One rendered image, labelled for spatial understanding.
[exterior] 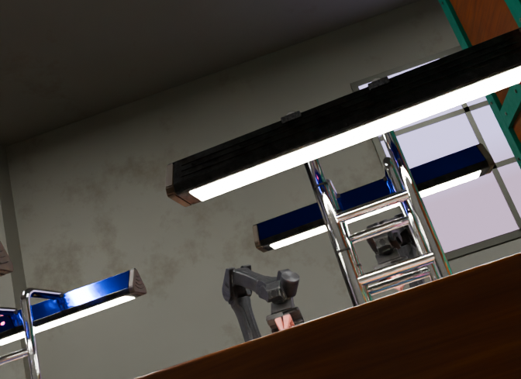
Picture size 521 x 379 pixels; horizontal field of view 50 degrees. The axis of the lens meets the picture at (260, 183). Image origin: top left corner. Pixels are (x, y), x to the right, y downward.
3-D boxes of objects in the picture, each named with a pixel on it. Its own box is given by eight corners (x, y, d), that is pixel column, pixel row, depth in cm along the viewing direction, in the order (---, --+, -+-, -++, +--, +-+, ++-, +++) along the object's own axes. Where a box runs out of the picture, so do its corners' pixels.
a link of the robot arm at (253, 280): (288, 278, 177) (242, 261, 203) (264, 284, 173) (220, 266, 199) (290, 316, 178) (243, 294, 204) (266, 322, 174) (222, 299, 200)
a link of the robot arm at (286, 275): (308, 278, 168) (287, 257, 177) (284, 284, 164) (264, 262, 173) (301, 309, 173) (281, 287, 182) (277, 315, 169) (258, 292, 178)
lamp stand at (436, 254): (374, 380, 95) (295, 149, 109) (490, 345, 92) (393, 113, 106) (367, 390, 77) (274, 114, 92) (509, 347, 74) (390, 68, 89)
